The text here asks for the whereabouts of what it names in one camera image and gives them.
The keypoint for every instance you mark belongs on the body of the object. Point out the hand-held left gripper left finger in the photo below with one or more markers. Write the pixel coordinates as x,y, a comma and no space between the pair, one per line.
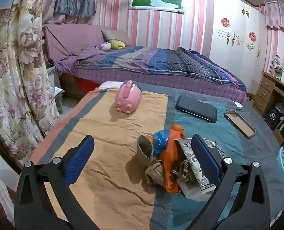
77,158

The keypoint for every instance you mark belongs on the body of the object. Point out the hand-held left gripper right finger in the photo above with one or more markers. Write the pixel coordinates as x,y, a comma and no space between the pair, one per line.
205,155

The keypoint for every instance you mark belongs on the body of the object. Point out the black and white printed packet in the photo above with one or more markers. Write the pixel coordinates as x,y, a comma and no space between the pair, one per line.
194,165

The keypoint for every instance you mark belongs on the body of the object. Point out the orange cloth item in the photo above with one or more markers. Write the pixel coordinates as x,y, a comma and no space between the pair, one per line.
170,158

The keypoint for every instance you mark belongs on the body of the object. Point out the blue plastic-wrapped ball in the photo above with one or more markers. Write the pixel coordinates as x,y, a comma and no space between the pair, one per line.
161,141

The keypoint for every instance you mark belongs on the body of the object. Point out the olive green sock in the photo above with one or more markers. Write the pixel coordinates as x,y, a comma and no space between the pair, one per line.
144,151

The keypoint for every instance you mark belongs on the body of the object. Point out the black box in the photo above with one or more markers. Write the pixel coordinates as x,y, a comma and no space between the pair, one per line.
273,118

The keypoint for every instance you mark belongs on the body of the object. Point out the beige phone case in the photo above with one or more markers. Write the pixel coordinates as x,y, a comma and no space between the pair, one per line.
240,124

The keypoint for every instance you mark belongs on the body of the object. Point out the black zip case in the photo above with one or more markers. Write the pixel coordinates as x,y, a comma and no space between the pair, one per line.
194,109

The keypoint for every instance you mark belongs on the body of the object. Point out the wooden desk with drawers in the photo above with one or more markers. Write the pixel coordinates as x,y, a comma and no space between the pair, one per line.
264,86

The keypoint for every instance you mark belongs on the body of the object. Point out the pink piggy bank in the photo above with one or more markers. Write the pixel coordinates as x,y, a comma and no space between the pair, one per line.
128,98

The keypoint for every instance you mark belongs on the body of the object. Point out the desk lamp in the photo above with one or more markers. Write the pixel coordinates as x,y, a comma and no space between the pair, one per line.
275,58

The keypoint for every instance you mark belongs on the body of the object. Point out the purple dotted bed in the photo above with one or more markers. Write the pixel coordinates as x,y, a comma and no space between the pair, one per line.
156,81

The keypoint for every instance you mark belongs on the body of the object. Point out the white wardrobe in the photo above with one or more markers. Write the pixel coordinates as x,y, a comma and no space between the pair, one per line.
228,60

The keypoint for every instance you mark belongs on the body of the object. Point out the floral curtain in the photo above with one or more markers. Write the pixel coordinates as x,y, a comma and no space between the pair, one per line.
12,76

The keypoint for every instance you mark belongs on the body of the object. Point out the striped purple blue quilt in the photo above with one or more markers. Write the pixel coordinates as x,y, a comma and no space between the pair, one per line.
156,60

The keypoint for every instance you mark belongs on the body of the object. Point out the pink plush toy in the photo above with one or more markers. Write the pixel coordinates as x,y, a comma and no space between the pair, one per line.
103,46

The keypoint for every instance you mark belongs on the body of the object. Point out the yellow plush toy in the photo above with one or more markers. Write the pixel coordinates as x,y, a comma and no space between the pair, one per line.
118,44

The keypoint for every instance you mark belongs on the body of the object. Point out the brown pillow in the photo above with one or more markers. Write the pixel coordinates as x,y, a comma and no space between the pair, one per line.
115,36

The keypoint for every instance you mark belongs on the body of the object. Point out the pink curtain valance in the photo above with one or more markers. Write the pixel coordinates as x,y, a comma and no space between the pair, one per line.
276,16

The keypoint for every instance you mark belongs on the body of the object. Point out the pink window curtain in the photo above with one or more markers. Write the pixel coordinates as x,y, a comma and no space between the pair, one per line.
51,4

